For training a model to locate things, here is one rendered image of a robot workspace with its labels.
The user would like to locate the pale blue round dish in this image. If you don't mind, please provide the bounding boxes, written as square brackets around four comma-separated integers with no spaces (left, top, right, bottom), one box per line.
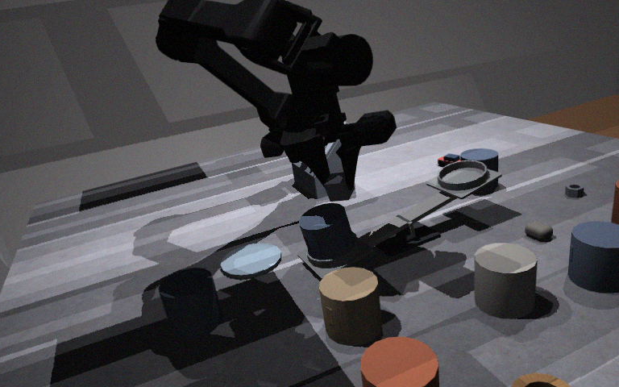
[220,243,281,279]

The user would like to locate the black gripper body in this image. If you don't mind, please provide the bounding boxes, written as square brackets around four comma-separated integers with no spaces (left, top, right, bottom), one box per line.
[260,85,397,158]

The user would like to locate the grey hex nut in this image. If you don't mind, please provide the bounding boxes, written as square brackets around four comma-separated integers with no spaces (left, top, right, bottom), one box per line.
[565,184,584,198]

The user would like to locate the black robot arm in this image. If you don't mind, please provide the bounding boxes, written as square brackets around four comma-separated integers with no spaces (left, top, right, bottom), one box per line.
[156,0,373,163]

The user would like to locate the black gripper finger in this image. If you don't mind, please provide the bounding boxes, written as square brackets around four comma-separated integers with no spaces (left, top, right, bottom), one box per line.
[336,144,362,190]
[301,152,330,186]

